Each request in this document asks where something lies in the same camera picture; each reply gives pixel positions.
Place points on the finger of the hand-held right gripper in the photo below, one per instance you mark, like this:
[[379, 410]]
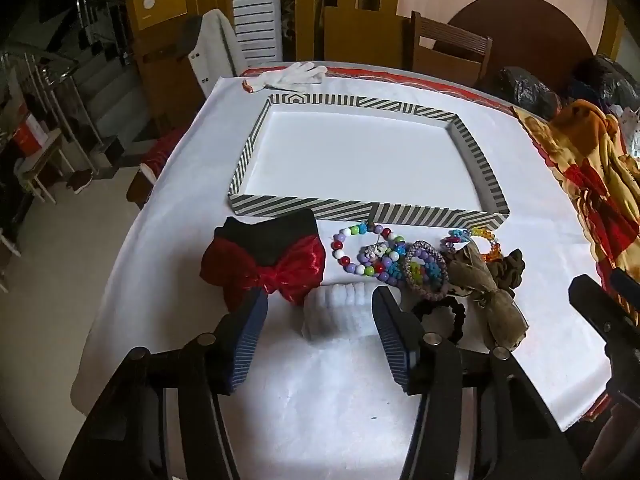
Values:
[[627, 290], [600, 312]]

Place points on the black headband with red bow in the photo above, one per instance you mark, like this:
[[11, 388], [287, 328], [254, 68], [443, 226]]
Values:
[[280, 265]]

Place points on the white tablecloth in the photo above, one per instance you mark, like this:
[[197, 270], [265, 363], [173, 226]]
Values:
[[175, 260]]

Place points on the red box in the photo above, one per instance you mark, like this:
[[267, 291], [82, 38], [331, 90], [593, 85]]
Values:
[[27, 135]]

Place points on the white fluffy scrunchie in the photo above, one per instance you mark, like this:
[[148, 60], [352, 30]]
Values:
[[340, 312]]

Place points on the white work glove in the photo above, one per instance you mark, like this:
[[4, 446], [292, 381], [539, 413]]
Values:
[[295, 75]]

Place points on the dark shoes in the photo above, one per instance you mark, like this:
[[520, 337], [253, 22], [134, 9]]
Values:
[[81, 182]]

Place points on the black scrunchie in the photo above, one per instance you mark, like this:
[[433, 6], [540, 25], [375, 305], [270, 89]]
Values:
[[450, 310]]

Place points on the white louvered door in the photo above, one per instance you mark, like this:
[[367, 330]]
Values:
[[255, 10]]

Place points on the white coat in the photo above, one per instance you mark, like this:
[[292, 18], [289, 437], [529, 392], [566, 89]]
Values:
[[215, 50]]

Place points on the metal stair railing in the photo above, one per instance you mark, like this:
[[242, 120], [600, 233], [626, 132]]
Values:
[[50, 75]]

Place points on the chair with red cloth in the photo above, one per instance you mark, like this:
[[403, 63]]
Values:
[[160, 160]]

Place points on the wooden board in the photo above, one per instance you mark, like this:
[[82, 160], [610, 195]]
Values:
[[365, 40]]

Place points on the black plastic bag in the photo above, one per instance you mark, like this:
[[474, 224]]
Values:
[[605, 80], [527, 90]]

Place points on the round brown wooden tabletop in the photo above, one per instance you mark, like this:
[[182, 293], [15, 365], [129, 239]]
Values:
[[530, 25]]

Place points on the brown bow scrunchie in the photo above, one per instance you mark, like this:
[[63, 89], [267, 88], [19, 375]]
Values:
[[480, 285]]

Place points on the white stool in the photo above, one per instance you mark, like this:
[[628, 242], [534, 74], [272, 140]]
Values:
[[42, 160]]

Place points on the wooden chair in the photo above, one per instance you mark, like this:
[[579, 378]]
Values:
[[450, 45]]

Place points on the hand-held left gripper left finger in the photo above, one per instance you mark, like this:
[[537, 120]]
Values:
[[245, 347]]

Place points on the striped shallow box tray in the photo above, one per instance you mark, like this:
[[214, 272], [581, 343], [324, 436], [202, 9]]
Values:
[[360, 155]]

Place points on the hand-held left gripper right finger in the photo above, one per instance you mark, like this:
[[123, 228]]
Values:
[[395, 347]]

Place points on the orange and red blanket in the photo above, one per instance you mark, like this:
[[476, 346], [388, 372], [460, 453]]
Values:
[[595, 170]]

